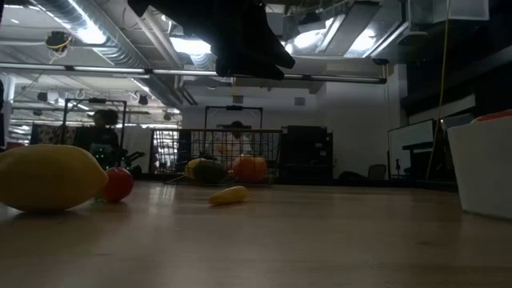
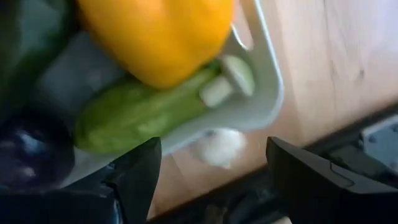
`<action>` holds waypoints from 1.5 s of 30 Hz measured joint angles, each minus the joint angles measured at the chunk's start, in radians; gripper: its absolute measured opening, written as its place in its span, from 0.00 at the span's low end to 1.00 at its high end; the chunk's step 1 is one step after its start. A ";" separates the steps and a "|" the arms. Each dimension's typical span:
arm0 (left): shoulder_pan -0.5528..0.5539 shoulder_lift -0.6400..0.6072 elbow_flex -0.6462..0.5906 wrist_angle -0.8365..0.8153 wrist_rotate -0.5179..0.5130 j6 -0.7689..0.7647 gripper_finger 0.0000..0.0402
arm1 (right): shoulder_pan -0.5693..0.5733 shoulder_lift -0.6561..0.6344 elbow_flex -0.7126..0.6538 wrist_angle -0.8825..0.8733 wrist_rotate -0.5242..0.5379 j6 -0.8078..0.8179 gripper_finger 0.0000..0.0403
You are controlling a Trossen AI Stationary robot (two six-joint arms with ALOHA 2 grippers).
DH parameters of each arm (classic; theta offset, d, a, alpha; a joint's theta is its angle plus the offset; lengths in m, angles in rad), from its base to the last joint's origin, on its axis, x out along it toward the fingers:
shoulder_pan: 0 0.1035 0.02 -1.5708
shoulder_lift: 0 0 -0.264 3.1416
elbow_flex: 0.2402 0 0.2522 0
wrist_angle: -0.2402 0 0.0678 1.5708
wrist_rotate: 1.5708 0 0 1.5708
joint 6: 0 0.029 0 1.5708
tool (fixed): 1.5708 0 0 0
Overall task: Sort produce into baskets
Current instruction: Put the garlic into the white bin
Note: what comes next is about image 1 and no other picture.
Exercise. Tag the white plastic bin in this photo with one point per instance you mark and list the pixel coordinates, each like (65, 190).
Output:
(484, 168)

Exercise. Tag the dark green avocado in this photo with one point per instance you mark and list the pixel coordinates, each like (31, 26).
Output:
(210, 173)

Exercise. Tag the black round ceiling device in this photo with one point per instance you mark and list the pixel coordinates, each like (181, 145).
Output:
(58, 40)

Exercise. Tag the black rounded bag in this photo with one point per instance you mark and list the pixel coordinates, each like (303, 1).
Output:
(352, 176)

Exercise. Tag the orange carrot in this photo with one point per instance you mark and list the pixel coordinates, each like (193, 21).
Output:
(496, 116)

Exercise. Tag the patterned cloth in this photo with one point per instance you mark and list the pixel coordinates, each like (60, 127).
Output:
(56, 135)

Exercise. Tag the small yellow chili pepper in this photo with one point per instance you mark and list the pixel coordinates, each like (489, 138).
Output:
(229, 196)

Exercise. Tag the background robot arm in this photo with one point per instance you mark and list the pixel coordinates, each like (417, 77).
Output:
(130, 157)

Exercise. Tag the narrow black workstation frame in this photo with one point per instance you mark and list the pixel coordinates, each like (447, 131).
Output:
(234, 107)

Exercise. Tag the long corrugated silver duct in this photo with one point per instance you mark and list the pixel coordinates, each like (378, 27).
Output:
(116, 56)

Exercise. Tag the long horizontal overhead rail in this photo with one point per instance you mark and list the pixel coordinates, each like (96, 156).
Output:
(340, 78)

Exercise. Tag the small red tomato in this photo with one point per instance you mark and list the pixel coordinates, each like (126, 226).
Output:
(118, 184)

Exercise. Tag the grey chair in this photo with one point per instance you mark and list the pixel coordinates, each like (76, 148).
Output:
(377, 172)

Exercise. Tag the wide black workstation frame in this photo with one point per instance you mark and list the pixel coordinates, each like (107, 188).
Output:
(96, 101)

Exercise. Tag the seated person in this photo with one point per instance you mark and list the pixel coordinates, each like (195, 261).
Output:
(238, 125)

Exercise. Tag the white board panel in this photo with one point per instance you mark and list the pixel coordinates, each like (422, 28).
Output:
(410, 134)

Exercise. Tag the yellow lemon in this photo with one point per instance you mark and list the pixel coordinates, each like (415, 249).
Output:
(193, 166)
(48, 178)

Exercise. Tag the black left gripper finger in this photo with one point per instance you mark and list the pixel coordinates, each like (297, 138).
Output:
(252, 60)

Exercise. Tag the bright ceiling light panel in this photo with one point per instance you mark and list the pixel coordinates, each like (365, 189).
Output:
(192, 45)

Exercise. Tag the small black side table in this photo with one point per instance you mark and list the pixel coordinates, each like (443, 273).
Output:
(416, 147)

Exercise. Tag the small wall vent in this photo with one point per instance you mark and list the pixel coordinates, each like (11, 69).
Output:
(300, 101)

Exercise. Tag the black shelf cabinet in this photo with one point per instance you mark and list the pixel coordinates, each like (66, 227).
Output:
(306, 148)

